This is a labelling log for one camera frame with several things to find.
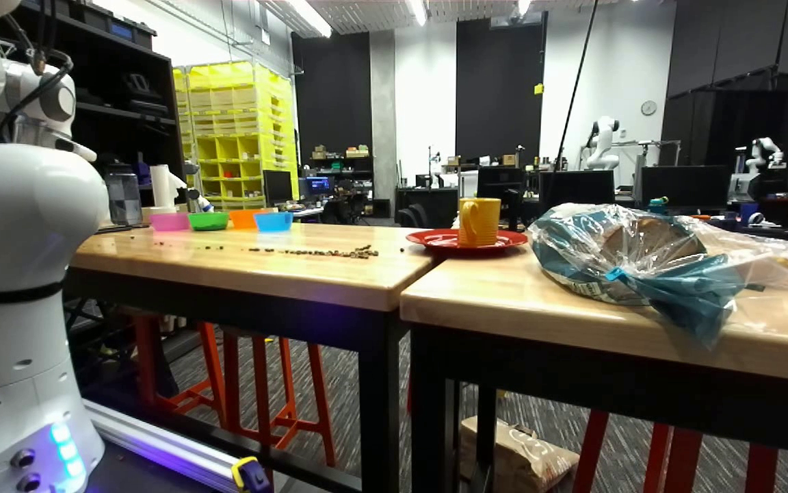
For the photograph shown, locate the red plate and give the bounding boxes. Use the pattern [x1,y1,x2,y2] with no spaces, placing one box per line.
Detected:
[404,228,530,257]

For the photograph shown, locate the spilled coffee beans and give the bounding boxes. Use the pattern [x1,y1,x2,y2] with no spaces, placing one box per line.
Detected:
[121,235,381,264]

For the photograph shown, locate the yellow ribbed mug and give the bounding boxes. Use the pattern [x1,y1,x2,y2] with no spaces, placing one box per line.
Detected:
[454,195,504,250]

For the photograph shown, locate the blue plastic bowl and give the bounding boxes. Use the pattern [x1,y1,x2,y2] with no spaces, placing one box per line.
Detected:
[254,212,292,235]

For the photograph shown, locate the orange plastic bowl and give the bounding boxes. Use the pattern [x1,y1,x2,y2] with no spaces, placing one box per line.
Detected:
[227,208,259,232]

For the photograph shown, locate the green plastic bowl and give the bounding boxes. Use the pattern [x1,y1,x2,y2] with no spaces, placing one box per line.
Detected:
[188,212,229,232]

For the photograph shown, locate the black computer monitor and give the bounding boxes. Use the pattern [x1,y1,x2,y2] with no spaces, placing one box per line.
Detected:
[641,162,734,208]
[538,167,616,205]

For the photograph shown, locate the orange leg wooden stool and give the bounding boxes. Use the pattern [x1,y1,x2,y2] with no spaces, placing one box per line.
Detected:
[132,313,229,424]
[221,329,339,472]

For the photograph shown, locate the yellow bin shelf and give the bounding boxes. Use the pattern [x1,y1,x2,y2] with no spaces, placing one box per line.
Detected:
[169,60,303,212]

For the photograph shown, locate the pink plastic bowl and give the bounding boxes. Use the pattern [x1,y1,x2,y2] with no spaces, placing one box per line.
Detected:
[149,212,195,235]

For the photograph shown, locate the clear plastic bag blue contents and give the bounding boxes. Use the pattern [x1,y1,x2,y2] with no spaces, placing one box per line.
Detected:
[525,201,788,350]

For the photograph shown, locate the black slanted pole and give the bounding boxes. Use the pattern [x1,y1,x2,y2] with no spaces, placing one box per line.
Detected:
[552,0,600,172]

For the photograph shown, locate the brown paper bag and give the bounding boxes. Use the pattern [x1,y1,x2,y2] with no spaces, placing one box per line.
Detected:
[459,413,584,493]

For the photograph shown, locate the blue yellow bar clamp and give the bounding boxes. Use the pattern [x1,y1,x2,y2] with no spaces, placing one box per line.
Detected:
[229,455,274,493]

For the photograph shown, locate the grey jar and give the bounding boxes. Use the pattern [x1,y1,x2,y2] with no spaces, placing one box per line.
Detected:
[103,169,144,231]

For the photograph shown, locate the red leg stool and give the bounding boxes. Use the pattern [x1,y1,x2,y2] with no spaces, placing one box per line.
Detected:
[573,405,783,493]

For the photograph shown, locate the wooden table black frame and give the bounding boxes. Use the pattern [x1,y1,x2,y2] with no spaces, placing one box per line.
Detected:
[68,219,439,493]
[398,247,788,493]

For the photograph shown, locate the aluminium rail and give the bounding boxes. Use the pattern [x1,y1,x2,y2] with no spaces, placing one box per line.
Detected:
[83,397,274,493]

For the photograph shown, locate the black camera cable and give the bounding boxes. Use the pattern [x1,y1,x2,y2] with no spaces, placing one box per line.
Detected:
[0,0,80,142]

